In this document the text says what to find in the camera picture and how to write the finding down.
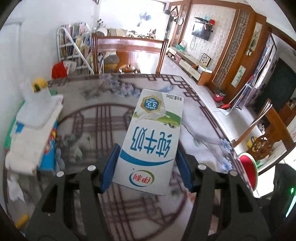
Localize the white blue milk carton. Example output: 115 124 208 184
113 89 184 196

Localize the crumpled white tissue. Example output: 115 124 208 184
7 174 25 202

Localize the wooden chair near bin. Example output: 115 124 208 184
231 98 296 175

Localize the blue cartoon book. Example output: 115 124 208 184
38 121 58 171

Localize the red dustpan with broom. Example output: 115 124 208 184
217 75 253 115

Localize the floral printed tablecloth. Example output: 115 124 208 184
6 74 247 240

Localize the yellow tape roll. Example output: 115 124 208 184
32 78 48 92

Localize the red bag on floor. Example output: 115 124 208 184
52 61 68 79

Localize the wooden tv cabinet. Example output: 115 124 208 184
166 47 212 86

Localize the colourful framed picture on cabinet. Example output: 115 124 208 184
200 53 211 68

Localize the white magazine rack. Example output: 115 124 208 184
56 22 94 75

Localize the wooden chair far side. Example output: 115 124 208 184
92 33 169 74

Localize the wall mounted television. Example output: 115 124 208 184
192 22 213 41

